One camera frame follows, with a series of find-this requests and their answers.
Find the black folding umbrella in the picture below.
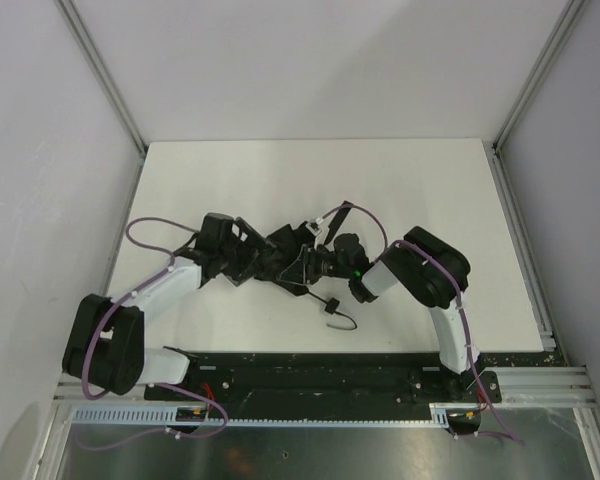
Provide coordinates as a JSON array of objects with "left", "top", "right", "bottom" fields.
[{"left": 255, "top": 201, "right": 368, "bottom": 332}]

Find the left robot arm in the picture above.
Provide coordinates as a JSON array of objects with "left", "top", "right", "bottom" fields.
[{"left": 62, "top": 213, "right": 276, "bottom": 400}]

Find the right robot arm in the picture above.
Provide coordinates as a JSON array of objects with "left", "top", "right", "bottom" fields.
[{"left": 273, "top": 226, "right": 480, "bottom": 399}]

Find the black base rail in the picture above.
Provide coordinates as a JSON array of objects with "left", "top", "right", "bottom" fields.
[{"left": 173, "top": 350, "right": 563, "bottom": 405}]

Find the grey cable duct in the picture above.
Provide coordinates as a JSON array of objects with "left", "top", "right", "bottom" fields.
[{"left": 69, "top": 402, "right": 481, "bottom": 429}]

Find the right aluminium frame post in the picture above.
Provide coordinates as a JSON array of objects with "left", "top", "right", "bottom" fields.
[{"left": 483, "top": 0, "right": 590, "bottom": 351}]

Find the aluminium frame post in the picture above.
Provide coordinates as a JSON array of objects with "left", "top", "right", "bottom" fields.
[
  {"left": 483, "top": 0, "right": 590, "bottom": 351},
  {"left": 54, "top": 0, "right": 148, "bottom": 159}
]

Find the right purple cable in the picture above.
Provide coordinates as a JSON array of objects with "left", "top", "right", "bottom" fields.
[{"left": 319, "top": 204, "right": 526, "bottom": 446}]

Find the left aluminium frame post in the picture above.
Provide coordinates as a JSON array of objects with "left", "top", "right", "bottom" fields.
[{"left": 54, "top": 0, "right": 148, "bottom": 159}]

